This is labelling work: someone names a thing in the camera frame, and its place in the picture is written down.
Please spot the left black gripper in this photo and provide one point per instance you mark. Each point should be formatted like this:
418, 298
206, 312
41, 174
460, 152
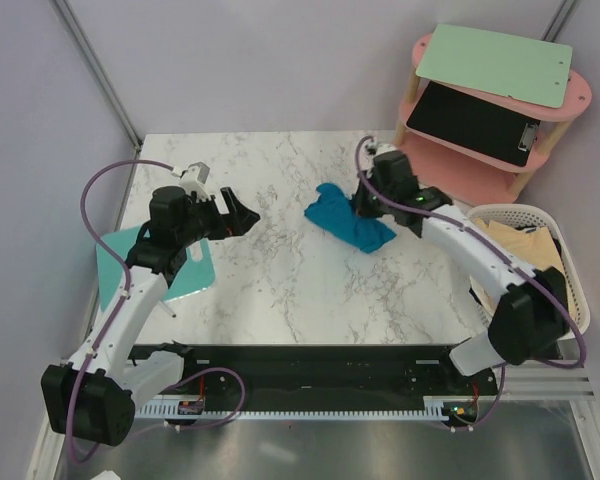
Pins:
239, 220

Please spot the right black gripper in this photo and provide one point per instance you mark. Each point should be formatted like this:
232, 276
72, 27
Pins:
360, 205

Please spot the blue t shirt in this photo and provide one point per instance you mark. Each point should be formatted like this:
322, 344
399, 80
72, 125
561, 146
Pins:
333, 213

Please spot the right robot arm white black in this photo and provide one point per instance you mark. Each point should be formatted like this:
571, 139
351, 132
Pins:
531, 304

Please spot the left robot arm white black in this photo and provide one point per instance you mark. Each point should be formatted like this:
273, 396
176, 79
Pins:
94, 396

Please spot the teal cutting board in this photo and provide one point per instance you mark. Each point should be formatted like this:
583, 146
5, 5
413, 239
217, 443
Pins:
195, 275

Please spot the pink three tier shelf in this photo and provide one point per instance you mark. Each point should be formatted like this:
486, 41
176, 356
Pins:
471, 176

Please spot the black clipboard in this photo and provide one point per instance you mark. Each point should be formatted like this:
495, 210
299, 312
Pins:
474, 124

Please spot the white laundry basket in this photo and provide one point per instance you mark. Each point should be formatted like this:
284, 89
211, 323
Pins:
521, 216

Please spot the beige t shirt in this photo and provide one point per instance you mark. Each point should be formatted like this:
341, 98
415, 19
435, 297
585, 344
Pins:
534, 245

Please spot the green board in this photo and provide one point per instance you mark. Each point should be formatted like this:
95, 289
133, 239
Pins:
520, 68

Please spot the white paper scrap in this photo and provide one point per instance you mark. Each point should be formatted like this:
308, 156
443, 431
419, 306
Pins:
107, 475

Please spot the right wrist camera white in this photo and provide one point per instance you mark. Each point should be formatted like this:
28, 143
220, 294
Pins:
375, 148

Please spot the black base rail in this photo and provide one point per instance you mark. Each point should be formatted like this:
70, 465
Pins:
305, 377

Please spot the white cable duct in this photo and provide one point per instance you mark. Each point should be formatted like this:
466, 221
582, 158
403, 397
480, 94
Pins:
183, 408

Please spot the aluminium extrusion rail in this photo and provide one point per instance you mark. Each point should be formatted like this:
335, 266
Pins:
536, 381

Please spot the aluminium frame post left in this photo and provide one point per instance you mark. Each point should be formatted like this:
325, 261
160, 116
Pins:
90, 58

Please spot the aluminium frame post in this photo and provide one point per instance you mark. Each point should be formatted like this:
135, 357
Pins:
90, 58
558, 20

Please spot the aluminium frame post right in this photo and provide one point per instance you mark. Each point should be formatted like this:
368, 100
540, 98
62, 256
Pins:
558, 20

